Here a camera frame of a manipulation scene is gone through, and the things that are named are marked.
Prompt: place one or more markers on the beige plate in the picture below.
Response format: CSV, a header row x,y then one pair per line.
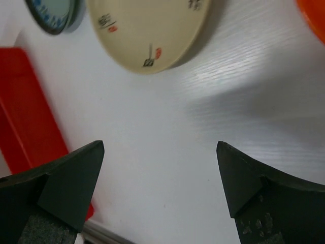
x,y
147,37

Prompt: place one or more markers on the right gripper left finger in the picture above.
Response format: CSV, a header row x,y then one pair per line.
x,y
49,203

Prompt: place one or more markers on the red plastic bin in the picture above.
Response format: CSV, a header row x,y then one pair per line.
x,y
30,136

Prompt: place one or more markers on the blue patterned grey plate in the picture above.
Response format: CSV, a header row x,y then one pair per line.
x,y
56,17

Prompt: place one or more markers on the aluminium rail frame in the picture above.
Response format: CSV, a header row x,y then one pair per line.
x,y
94,233

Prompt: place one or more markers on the orange plate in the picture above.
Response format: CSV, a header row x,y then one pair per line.
x,y
313,13

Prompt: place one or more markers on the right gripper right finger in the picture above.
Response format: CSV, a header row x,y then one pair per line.
x,y
268,205

